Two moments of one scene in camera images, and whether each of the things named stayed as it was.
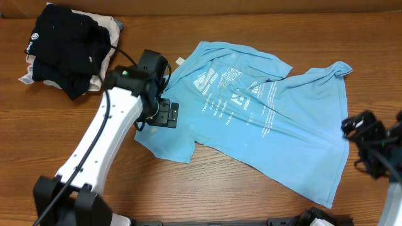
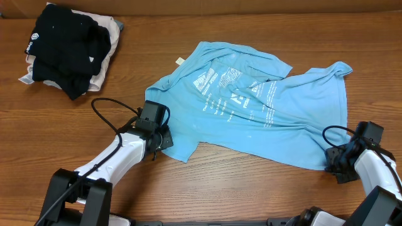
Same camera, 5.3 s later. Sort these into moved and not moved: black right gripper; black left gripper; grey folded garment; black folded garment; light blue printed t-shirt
Moved: light blue printed t-shirt; black right gripper; black left gripper
Not moved: black folded garment; grey folded garment
